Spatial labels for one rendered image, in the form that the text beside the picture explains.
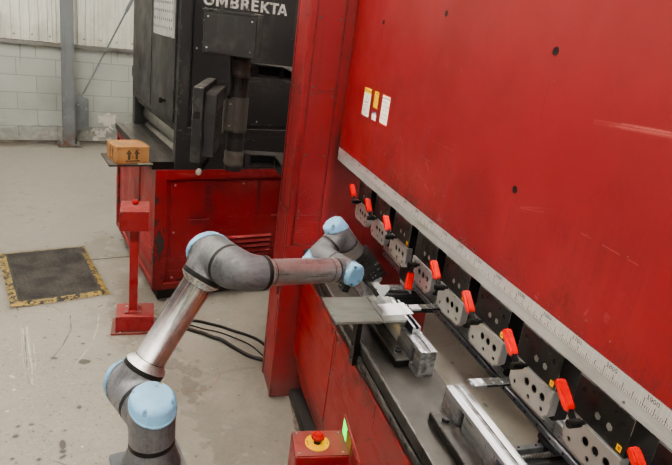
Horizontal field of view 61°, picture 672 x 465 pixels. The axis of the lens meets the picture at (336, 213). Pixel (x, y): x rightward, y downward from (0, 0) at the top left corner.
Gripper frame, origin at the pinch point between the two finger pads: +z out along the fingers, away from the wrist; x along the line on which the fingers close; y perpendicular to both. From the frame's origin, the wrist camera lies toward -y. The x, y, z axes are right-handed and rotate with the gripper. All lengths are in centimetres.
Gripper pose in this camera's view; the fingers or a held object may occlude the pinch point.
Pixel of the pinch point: (378, 298)
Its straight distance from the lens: 205.1
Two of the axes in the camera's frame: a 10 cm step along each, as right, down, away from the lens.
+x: -2.8, -3.3, 9.0
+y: 8.1, -5.9, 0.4
